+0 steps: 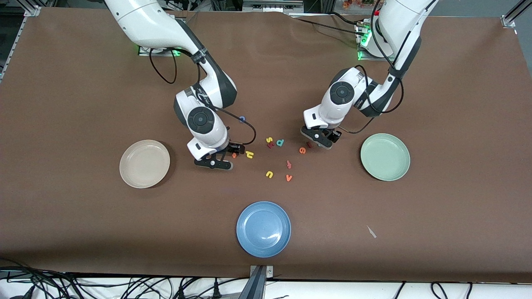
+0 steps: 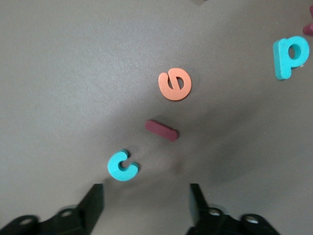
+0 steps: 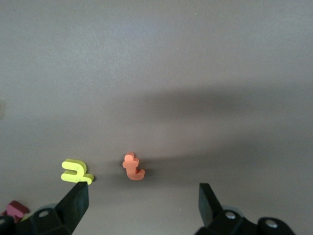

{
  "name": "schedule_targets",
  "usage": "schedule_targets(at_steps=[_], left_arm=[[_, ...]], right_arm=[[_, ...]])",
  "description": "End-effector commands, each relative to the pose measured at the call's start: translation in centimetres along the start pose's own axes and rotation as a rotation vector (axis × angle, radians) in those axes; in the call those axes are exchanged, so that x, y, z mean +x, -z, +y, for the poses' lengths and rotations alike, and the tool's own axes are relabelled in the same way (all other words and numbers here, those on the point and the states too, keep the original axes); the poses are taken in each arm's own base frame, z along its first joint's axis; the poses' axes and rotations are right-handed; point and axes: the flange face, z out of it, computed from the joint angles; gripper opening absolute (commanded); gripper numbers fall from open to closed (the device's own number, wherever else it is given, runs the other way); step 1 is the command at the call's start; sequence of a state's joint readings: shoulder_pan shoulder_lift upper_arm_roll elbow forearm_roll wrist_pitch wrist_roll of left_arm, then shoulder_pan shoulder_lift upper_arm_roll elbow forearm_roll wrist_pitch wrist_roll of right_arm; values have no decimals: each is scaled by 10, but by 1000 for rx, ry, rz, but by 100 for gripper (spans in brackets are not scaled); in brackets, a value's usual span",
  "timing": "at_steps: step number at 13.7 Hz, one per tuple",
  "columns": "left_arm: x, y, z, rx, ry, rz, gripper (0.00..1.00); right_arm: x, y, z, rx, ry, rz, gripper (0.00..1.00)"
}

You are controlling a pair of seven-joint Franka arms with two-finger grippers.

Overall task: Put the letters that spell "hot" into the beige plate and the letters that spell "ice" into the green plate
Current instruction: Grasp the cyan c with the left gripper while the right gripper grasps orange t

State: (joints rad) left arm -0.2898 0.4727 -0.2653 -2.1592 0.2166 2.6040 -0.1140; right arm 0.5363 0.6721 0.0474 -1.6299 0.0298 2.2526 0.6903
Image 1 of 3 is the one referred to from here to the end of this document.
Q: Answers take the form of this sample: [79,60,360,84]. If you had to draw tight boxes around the light green plate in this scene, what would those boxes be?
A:
[360,133,411,182]

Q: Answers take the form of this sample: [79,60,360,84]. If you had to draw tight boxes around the blue plate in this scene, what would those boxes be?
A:
[236,201,292,258]

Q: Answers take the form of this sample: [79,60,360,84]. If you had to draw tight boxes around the beige brown plate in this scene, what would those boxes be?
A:
[119,140,171,189]

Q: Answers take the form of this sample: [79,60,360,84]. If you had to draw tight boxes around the orange artificial flowers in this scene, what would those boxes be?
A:
[342,0,375,10]

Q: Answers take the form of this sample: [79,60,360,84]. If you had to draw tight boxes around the grey metal box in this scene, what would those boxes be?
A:
[242,0,305,13]

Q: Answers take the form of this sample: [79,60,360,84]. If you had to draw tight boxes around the brown table cover sheet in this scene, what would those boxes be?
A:
[0,8,532,284]

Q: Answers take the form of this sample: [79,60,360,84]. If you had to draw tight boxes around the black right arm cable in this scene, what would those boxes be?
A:
[149,48,256,146]

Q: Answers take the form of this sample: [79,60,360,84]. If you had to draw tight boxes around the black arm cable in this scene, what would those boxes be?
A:
[337,0,404,134]
[149,48,256,146]

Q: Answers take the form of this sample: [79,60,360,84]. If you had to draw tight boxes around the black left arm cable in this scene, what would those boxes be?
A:
[337,0,404,134]

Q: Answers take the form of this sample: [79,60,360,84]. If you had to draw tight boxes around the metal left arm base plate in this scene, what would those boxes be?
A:
[357,23,395,62]

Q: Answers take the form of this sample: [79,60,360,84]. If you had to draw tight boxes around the black cable on table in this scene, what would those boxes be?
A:
[289,12,366,38]

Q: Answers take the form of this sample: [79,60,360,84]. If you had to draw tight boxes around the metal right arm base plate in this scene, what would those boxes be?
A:
[137,44,183,56]

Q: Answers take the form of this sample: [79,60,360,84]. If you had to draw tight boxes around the aluminium camera pole bracket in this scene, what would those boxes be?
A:
[249,265,276,299]

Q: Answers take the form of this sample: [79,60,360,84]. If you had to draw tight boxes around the black floor cable bundle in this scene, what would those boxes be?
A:
[0,257,90,299]

